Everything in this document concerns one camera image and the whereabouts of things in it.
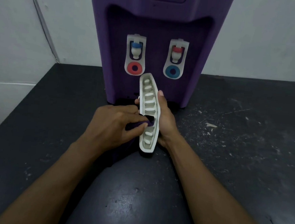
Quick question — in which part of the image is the white tap panel red ring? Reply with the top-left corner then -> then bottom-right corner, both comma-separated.
124,34 -> 148,76

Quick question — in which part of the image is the grey wall cable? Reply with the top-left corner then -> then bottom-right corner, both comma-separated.
22,0 -> 67,64

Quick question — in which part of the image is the person's left forearm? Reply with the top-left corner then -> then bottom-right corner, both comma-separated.
0,130 -> 110,224

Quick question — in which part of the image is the white tap panel blue ring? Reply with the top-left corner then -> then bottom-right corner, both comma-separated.
163,38 -> 190,81

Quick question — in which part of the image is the person's left hand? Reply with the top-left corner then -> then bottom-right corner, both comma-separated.
83,101 -> 153,153

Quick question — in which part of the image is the white drip tray grille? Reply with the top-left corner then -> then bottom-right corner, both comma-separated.
134,73 -> 165,153

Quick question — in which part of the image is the purple water dispenser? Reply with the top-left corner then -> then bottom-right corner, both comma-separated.
79,0 -> 234,114

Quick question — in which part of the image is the person's right forearm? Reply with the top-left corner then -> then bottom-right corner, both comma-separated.
160,136 -> 281,224

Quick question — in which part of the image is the person's right hand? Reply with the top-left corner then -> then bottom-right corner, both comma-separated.
131,89 -> 188,151

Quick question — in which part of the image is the white tap blue cap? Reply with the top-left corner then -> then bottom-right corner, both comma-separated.
129,40 -> 142,60

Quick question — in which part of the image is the purple cloth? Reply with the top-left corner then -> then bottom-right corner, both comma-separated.
110,113 -> 158,171

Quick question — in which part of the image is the white tap red cap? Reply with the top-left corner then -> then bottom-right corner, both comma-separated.
171,45 -> 184,64

